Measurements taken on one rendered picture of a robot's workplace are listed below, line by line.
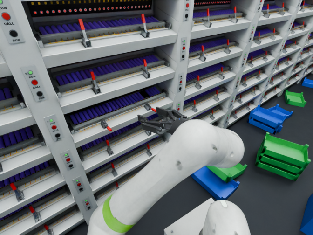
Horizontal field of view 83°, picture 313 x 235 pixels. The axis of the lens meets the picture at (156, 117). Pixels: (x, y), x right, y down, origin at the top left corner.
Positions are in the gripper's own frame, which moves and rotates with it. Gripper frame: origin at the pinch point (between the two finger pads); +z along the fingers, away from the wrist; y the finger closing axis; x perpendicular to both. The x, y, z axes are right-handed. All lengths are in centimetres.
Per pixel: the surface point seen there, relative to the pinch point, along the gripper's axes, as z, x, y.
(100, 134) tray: 21.3, -9.8, -17.7
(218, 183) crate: 2, -82, 53
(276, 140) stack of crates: -12, -66, 115
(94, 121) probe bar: 24.4, -3.7, -17.8
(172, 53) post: 17.5, 19.7, 30.7
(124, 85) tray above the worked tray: 17.4, 10.8, -1.1
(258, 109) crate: 28, -67, 165
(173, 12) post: 14, 38, 31
